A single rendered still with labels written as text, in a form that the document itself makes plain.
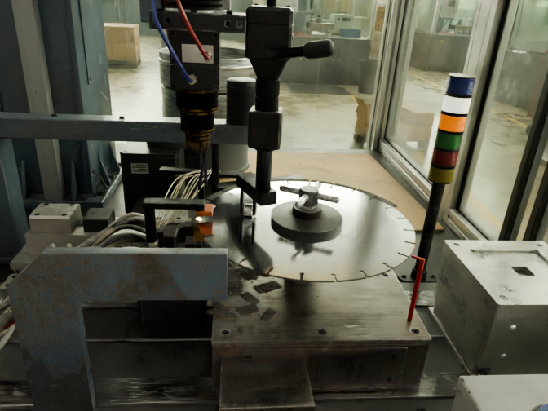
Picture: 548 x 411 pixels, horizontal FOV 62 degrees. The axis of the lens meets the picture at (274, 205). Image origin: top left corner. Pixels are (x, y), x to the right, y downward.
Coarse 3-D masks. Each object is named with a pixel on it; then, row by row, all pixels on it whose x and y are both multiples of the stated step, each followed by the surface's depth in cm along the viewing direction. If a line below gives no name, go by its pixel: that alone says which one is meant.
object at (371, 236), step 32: (320, 192) 82; (352, 192) 83; (224, 224) 68; (256, 224) 69; (352, 224) 71; (384, 224) 71; (256, 256) 61; (288, 256) 61; (320, 256) 62; (352, 256) 62; (384, 256) 62
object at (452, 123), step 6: (444, 114) 79; (450, 114) 79; (444, 120) 80; (450, 120) 79; (456, 120) 79; (462, 120) 79; (438, 126) 82; (444, 126) 80; (450, 126) 79; (456, 126) 79; (462, 126) 80; (450, 132) 80; (456, 132) 79; (462, 132) 80
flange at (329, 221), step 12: (288, 204) 74; (324, 204) 75; (276, 216) 70; (288, 216) 70; (300, 216) 69; (312, 216) 68; (324, 216) 70; (336, 216) 71; (288, 228) 66; (300, 228) 66; (312, 228) 67; (324, 228) 67; (336, 228) 68
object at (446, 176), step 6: (432, 168) 84; (438, 168) 83; (444, 168) 82; (450, 168) 83; (432, 174) 84; (438, 174) 83; (444, 174) 83; (450, 174) 83; (432, 180) 84; (438, 180) 84; (444, 180) 83; (450, 180) 84
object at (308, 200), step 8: (320, 184) 73; (288, 192) 70; (296, 192) 70; (304, 192) 68; (312, 192) 68; (304, 200) 66; (312, 200) 68; (328, 200) 68; (336, 200) 67; (304, 208) 69; (312, 208) 69
